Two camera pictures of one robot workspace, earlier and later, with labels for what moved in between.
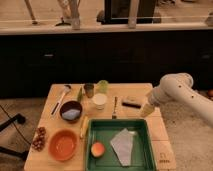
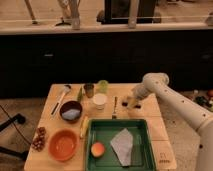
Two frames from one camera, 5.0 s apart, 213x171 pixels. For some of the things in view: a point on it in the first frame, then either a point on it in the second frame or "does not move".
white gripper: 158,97 -> 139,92
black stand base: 3,125 does not move
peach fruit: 97,149 does not move
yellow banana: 84,127 does not move
